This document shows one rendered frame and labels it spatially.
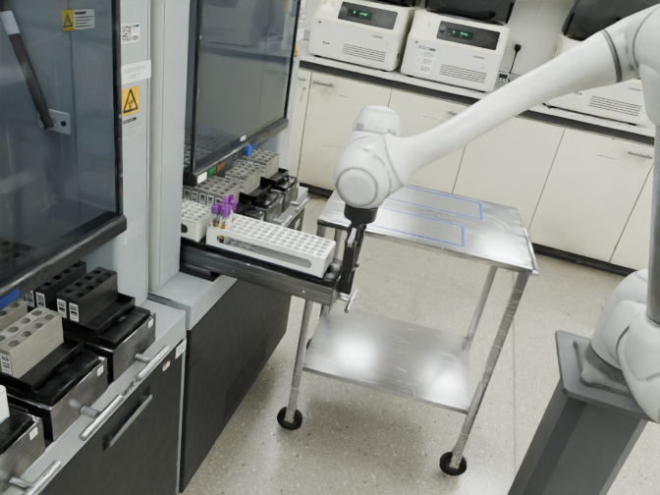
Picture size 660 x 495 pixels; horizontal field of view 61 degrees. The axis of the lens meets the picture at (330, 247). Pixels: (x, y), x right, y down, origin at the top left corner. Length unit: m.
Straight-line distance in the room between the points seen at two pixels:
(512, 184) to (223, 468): 2.44
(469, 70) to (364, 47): 0.63
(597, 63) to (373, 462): 1.41
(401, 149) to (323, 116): 2.66
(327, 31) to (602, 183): 1.85
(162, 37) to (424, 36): 2.50
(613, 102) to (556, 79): 2.40
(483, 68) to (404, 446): 2.20
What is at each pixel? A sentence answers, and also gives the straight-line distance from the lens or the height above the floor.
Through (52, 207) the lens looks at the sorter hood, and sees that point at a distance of 0.94.
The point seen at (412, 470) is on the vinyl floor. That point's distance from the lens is 2.03.
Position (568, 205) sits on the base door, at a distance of 3.66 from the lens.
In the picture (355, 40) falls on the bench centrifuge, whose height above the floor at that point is 1.04.
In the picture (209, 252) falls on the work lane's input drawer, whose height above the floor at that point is 0.81.
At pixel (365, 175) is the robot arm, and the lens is 0.97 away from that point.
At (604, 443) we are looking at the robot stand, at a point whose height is 0.56.
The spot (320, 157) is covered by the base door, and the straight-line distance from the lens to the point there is 3.73.
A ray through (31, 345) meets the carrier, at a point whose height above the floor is 0.86.
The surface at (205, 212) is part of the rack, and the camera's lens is 1.43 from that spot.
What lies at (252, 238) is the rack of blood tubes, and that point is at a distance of 1.31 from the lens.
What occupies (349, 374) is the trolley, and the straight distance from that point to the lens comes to 1.87.
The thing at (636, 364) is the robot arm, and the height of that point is 0.88.
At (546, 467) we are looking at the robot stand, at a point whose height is 0.42.
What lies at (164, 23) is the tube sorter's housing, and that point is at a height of 1.31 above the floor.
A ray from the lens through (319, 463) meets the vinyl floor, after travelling 1.97.
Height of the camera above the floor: 1.47
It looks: 27 degrees down
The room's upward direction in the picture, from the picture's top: 10 degrees clockwise
